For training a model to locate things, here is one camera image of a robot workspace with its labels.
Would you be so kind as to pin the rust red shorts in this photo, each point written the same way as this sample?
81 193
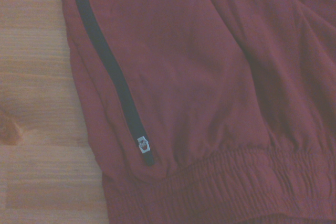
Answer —
197 77

